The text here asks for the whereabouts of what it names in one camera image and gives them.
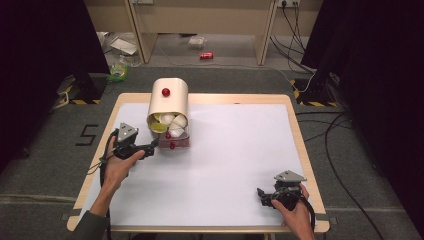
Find left hand-held gripper cable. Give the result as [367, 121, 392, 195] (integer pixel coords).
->
[87, 131, 116, 240]

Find white paper sheet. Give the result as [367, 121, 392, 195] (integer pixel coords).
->
[77, 102, 323, 228]

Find person's left hand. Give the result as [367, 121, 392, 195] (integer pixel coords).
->
[101, 136, 146, 191]

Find black stand base striped tape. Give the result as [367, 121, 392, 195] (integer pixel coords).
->
[54, 73, 108, 106]
[289, 77, 340, 108]

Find right hand-held gripper cable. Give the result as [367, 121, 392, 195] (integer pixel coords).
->
[299, 194, 318, 234]

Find person's right hand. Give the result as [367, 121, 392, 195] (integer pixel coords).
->
[271, 183, 315, 234]

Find hand-held gripper cable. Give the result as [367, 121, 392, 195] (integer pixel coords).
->
[299, 194, 318, 234]
[87, 131, 116, 240]

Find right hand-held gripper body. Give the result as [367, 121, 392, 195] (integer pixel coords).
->
[271, 170, 308, 212]

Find black cables at socket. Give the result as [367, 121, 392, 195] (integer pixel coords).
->
[269, 2, 317, 75]

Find white cup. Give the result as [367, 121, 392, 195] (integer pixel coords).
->
[159, 112, 177, 126]
[173, 114, 189, 129]
[168, 123, 186, 138]

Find cream cabinet with red knobs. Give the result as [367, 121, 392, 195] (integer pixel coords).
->
[146, 77, 191, 150]

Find green packet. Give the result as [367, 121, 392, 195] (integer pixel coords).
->
[106, 63, 131, 84]

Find black floor cables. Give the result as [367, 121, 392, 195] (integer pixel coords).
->
[294, 111, 388, 240]

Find black curtain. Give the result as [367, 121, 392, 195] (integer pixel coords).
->
[300, 0, 424, 231]
[0, 0, 111, 174]

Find wooden table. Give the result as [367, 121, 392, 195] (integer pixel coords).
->
[66, 93, 331, 234]

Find white wall socket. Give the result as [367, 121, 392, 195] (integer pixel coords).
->
[276, 0, 301, 9]

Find beige desk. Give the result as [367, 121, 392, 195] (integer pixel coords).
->
[83, 0, 324, 66]

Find clear plastic box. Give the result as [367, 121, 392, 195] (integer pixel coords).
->
[187, 35, 207, 51]

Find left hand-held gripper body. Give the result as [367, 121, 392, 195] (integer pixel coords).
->
[108, 122, 149, 160]

